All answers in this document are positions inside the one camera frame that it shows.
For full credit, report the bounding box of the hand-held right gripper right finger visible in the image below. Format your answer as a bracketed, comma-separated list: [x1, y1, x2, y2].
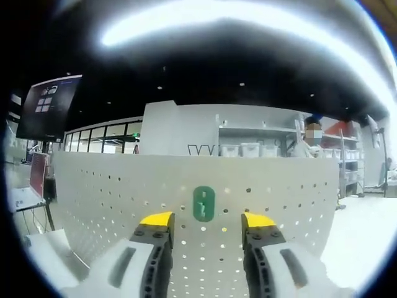
[241, 212, 356, 298]

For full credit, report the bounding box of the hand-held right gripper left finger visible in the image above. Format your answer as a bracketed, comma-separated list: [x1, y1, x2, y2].
[60, 211, 176, 298]

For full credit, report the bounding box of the white perforated mounting plate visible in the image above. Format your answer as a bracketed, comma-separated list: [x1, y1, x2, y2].
[51, 150, 340, 298]

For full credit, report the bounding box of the green hook assembly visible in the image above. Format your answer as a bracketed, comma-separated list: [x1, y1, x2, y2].
[192, 185, 216, 222]

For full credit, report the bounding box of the metal storage shelf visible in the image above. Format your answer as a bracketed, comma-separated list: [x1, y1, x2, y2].
[218, 122, 300, 158]
[322, 127, 366, 199]

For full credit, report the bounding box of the small black monitor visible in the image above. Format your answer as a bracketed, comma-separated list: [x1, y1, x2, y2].
[44, 176, 58, 202]

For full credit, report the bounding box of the black-framed glass partition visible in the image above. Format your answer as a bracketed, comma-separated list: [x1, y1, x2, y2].
[65, 122, 143, 155]

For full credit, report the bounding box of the white desk with laptop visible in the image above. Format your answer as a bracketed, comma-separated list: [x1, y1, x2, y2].
[9, 186, 47, 214]

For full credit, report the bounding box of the red screen monitor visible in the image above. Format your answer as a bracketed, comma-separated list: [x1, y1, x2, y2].
[29, 151, 50, 199]

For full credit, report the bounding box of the black wire rack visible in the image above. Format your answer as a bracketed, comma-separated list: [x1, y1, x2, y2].
[188, 144, 218, 156]

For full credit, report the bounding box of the large dark wall screen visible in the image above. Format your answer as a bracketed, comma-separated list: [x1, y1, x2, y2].
[16, 74, 83, 143]

